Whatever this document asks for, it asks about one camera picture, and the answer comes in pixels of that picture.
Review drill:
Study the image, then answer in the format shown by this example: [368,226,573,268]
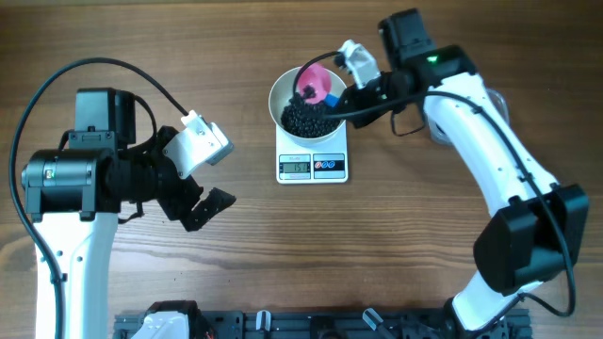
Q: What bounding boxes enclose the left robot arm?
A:
[21,88,235,338]

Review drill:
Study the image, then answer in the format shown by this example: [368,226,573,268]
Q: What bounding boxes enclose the black camera cable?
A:
[8,56,189,339]
[291,50,578,331]

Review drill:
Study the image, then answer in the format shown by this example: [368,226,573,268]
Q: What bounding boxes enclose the black beans in bowl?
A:
[280,93,341,138]

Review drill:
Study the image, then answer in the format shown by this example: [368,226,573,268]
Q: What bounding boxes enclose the pink scoop blue handle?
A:
[297,63,339,107]

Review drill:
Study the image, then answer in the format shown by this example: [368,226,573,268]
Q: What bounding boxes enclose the white bowl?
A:
[269,67,345,130]

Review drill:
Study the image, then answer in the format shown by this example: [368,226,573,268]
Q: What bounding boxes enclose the left black camera cable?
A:
[8,56,189,339]

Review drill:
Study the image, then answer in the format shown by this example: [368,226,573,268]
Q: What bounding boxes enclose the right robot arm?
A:
[334,9,589,338]

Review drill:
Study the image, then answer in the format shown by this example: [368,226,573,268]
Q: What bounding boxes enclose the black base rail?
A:
[113,300,533,339]

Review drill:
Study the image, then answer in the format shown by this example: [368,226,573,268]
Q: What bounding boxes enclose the white digital kitchen scale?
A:
[276,123,349,185]

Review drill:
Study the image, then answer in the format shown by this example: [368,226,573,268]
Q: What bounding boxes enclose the right black camera cable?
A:
[291,50,578,331]

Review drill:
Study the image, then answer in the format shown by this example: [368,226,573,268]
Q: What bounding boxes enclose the clear plastic container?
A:
[428,89,510,146]

